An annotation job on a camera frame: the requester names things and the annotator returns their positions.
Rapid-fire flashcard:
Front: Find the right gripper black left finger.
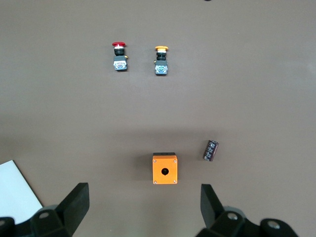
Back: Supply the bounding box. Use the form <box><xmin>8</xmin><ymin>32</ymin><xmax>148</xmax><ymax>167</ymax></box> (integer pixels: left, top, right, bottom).
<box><xmin>31</xmin><ymin>182</ymin><xmax>90</xmax><ymax>237</ymax></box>

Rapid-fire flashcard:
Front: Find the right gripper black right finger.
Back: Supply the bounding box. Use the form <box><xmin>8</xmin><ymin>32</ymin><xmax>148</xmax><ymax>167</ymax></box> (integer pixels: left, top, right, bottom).
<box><xmin>196</xmin><ymin>184</ymin><xmax>262</xmax><ymax>237</ymax></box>

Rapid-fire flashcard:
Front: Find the white drawer cabinet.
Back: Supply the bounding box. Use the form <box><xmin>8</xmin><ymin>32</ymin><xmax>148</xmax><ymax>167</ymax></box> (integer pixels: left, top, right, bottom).
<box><xmin>0</xmin><ymin>159</ymin><xmax>44</xmax><ymax>225</ymax></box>

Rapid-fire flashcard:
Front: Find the yellow mushroom push button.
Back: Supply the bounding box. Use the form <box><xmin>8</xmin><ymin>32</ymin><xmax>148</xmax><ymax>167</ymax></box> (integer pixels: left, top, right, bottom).
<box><xmin>153</xmin><ymin>45</ymin><xmax>170</xmax><ymax>76</ymax></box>

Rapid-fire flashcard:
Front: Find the red mushroom push button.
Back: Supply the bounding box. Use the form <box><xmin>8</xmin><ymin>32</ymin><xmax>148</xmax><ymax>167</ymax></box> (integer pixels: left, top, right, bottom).
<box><xmin>111</xmin><ymin>41</ymin><xmax>130</xmax><ymax>73</ymax></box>

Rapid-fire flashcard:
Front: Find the dark cylindrical capacitor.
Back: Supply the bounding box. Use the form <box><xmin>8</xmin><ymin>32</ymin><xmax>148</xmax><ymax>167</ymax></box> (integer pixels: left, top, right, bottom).
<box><xmin>203</xmin><ymin>140</ymin><xmax>220</xmax><ymax>162</ymax></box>

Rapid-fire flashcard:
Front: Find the orange button enclosure box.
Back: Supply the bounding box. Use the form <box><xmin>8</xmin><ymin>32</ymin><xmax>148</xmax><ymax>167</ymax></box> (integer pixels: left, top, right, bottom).
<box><xmin>152</xmin><ymin>152</ymin><xmax>178</xmax><ymax>185</ymax></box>

